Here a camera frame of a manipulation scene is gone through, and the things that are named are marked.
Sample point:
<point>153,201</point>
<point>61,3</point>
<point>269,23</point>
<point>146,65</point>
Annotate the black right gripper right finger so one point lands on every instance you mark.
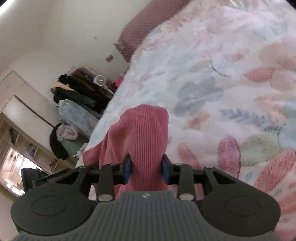
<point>181,175</point>

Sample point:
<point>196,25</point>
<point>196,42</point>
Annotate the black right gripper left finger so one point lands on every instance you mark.
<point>111,175</point>

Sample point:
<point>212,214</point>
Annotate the pink knit garment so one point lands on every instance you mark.
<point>142,133</point>

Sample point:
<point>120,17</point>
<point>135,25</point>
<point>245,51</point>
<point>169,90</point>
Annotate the pile of dark clothes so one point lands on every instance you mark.
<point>77,86</point>

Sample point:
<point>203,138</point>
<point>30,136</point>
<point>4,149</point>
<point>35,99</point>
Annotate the black round basket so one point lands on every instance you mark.
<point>67,150</point>

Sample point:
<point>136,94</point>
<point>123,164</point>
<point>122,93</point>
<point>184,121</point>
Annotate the lilac bundled cloth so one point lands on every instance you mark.
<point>66,132</point>

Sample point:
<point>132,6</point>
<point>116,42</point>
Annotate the light blue floral bag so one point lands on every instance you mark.
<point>78,117</point>

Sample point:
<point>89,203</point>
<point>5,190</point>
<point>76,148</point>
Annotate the white fan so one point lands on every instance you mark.
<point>101,81</point>

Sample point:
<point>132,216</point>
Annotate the cream wardrobe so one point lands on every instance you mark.
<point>27,120</point>

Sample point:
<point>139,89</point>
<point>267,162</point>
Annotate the floral fleece blanket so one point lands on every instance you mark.
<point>225,73</point>

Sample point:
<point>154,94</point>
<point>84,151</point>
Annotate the mauve quilted headboard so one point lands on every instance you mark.
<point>155,13</point>

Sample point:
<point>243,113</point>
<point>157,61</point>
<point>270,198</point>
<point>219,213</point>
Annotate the wall socket plate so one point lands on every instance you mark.
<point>109,58</point>

